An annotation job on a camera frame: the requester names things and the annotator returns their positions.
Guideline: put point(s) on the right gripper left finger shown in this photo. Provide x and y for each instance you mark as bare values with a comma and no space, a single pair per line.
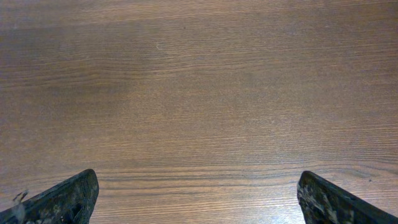
71,201

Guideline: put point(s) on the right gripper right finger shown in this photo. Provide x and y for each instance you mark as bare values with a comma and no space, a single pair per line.
324,202

